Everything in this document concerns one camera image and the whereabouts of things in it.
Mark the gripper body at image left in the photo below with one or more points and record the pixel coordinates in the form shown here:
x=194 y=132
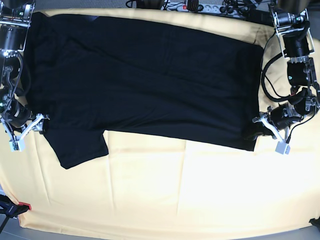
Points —
x=17 y=116

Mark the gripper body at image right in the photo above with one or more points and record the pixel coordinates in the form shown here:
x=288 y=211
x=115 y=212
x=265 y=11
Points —
x=284 y=116

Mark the black T-shirt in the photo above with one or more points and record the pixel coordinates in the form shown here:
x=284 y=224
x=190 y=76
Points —
x=92 y=74

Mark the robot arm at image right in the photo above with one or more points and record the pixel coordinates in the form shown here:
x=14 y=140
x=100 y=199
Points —
x=292 y=29

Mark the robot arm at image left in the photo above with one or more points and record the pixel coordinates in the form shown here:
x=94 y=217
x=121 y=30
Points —
x=15 y=21

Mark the black and red clamp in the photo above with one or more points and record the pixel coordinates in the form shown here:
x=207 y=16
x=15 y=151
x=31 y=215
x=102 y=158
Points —
x=10 y=209

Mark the black clamp at right edge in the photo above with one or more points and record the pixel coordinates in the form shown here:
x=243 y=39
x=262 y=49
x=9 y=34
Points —
x=315 y=222

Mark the yellow table cloth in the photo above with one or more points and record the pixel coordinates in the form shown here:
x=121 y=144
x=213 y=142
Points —
x=158 y=188

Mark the white power strip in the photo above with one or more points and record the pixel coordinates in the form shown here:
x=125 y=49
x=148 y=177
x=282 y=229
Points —
x=194 y=6

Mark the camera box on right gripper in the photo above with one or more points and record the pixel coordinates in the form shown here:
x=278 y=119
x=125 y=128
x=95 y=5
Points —
x=17 y=145

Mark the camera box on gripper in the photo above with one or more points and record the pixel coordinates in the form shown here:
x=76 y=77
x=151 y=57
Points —
x=17 y=145
x=282 y=148

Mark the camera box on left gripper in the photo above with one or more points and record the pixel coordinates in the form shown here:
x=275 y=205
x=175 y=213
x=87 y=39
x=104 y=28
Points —
x=282 y=148

